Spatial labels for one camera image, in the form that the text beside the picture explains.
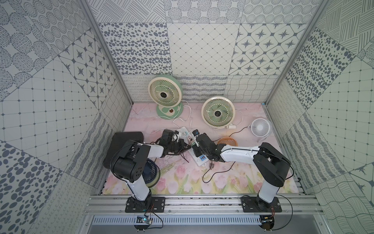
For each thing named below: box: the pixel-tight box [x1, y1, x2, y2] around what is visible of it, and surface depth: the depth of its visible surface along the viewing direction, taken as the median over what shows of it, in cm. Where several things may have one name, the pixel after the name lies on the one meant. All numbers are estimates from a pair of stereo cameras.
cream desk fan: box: [201, 96, 237, 130], surface depth 100 cm
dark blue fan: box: [142, 158, 161, 188], surface depth 83 cm
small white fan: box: [250, 117, 273, 143], surface depth 97 cm
